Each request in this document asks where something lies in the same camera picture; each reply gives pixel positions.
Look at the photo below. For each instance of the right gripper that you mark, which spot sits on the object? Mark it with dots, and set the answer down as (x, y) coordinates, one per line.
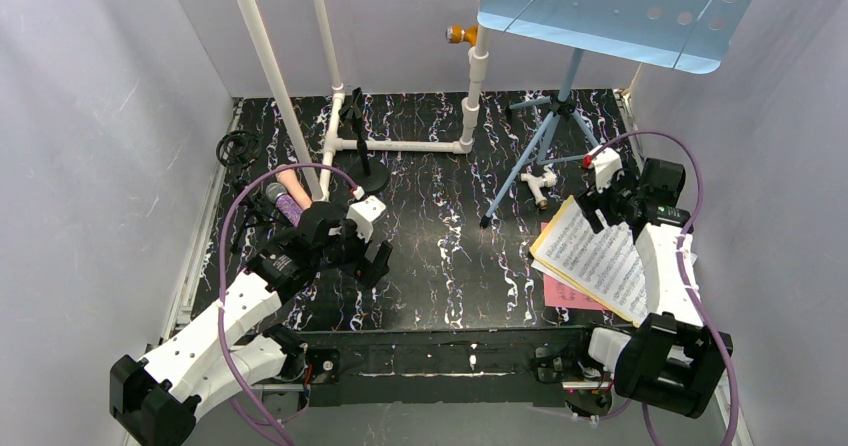
(597, 203)

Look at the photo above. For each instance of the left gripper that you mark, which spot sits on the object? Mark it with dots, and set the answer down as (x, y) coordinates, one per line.
(370, 257)

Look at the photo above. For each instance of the white sheet music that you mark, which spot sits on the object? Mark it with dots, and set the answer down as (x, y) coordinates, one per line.
(668, 272)
(544, 270)

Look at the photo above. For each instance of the yellow sheet music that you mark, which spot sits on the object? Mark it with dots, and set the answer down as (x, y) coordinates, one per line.
(604, 266)

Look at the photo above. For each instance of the black round-base microphone stand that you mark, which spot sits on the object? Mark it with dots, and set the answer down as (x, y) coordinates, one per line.
(370, 173)

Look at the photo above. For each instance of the pink sheet music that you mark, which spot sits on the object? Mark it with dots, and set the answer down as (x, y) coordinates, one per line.
(562, 295)

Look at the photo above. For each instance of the pink microphone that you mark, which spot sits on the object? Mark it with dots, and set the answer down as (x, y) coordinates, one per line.
(290, 181)

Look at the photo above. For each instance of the blue music stand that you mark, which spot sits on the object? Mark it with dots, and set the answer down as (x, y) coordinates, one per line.
(686, 35)

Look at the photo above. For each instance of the purple glitter microphone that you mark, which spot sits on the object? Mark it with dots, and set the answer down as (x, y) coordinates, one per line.
(278, 195)

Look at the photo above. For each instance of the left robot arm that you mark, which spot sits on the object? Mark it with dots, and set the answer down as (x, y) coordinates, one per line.
(159, 398)

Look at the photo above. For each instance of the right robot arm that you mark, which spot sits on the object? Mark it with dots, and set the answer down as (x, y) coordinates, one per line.
(672, 360)

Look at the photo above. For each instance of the white pipe piece brass end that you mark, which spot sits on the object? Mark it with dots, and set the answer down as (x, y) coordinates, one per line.
(536, 184)

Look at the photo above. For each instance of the orange knob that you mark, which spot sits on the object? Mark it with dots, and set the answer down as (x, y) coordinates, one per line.
(456, 34)

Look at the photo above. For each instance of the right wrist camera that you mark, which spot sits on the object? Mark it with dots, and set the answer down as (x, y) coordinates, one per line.
(606, 163)

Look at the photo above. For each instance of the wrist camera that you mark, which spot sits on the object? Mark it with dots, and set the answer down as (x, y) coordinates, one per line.
(365, 214)
(606, 163)

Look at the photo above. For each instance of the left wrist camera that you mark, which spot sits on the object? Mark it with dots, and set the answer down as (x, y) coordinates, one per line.
(365, 214)

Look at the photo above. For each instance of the white PVC pipe frame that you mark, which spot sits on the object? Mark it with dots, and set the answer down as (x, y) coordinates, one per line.
(314, 53)

